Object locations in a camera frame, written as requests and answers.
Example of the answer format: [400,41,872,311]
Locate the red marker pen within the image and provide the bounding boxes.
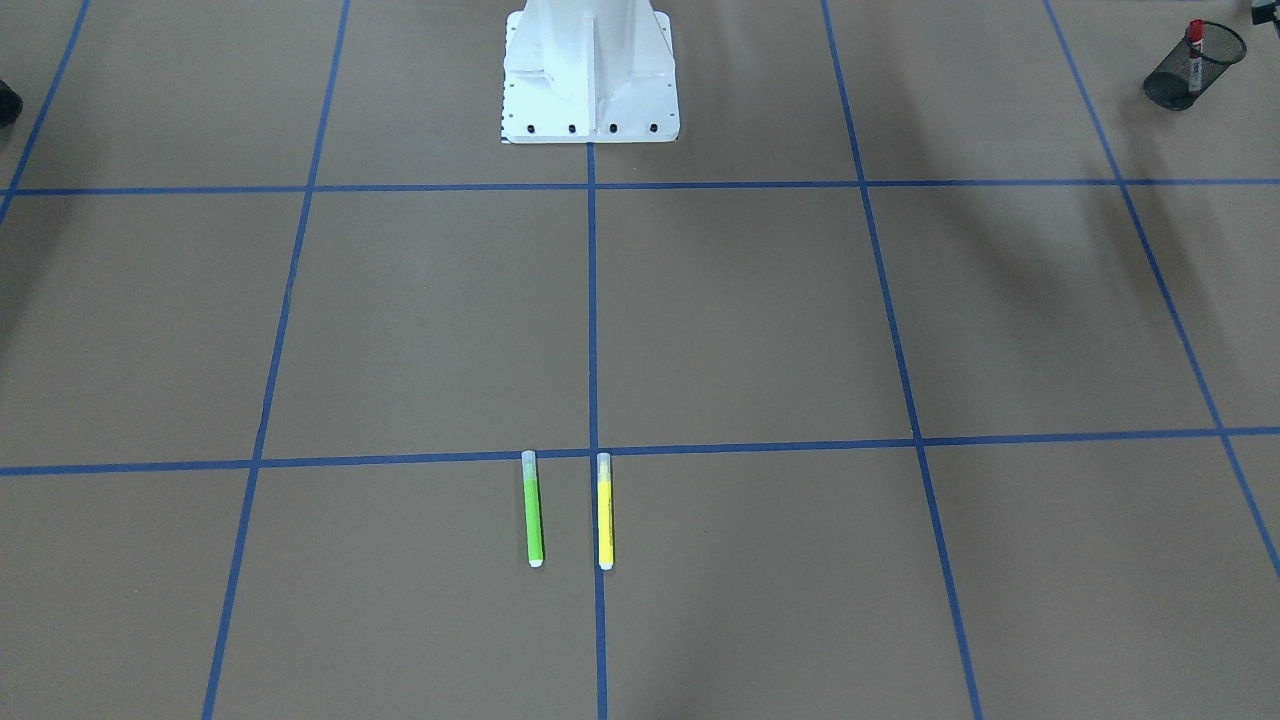
[1185,18,1204,96]

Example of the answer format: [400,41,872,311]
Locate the yellow marker pen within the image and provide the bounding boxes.
[595,452,616,571]

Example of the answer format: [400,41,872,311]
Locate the green marker pen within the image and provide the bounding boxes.
[520,448,545,569]

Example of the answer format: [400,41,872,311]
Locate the far black mesh pen cup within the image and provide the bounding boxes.
[1142,19,1248,111]

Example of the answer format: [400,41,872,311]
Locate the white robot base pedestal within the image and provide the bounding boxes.
[500,1,681,143]

